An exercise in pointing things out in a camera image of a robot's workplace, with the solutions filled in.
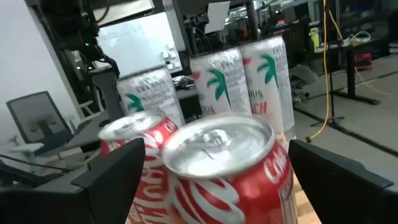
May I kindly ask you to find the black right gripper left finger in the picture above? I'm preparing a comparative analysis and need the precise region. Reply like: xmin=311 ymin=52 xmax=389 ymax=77
xmin=0 ymin=138 xmax=147 ymax=224

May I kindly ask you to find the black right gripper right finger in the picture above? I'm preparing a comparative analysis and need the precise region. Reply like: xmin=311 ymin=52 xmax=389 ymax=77
xmin=287 ymin=139 xmax=398 ymax=224

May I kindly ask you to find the red Coca-Cola can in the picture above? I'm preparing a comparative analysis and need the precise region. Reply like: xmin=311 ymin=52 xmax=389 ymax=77
xmin=162 ymin=113 xmax=299 ymax=224
xmin=98 ymin=111 xmax=180 ymax=224

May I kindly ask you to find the tall white Celsius can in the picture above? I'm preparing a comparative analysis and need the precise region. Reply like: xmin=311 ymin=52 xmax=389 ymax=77
xmin=116 ymin=67 xmax=186 ymax=127
xmin=189 ymin=47 xmax=252 ymax=116
xmin=239 ymin=35 xmax=296 ymax=141

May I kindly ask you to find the wooden slatted shelf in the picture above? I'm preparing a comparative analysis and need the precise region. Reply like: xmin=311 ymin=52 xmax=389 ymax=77
xmin=292 ymin=174 xmax=323 ymax=224

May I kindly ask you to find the black mesh office chair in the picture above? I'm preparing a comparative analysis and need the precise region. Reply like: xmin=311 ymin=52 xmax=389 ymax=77
xmin=5 ymin=90 xmax=103 ymax=156

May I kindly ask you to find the red storage box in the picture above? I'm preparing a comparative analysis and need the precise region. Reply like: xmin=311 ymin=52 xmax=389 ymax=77
xmin=354 ymin=52 xmax=373 ymax=72

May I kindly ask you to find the whiteboard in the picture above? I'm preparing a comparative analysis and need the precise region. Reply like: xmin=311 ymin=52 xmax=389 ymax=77
xmin=95 ymin=11 xmax=184 ymax=78

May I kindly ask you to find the yellow green bottle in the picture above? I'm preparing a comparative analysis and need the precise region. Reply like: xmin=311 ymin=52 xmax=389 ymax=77
xmin=310 ymin=27 xmax=321 ymax=52

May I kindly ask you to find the computer monitor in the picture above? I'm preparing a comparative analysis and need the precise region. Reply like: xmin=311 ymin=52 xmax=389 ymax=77
xmin=204 ymin=1 xmax=231 ymax=34

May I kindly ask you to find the yellow hanging cable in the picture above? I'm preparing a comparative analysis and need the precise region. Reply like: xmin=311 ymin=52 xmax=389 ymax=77
xmin=306 ymin=0 xmax=398 ymax=142

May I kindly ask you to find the white cable bundle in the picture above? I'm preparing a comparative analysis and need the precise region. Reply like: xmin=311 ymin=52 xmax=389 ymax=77
xmin=341 ymin=30 xmax=373 ymax=47

